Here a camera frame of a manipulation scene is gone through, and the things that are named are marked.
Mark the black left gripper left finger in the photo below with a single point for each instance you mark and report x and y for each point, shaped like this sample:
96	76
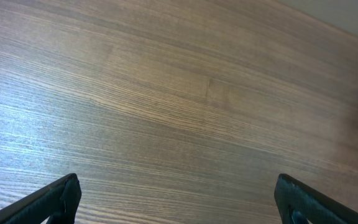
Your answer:
55	203

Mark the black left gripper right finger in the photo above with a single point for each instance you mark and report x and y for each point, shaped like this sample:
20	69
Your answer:
299	203

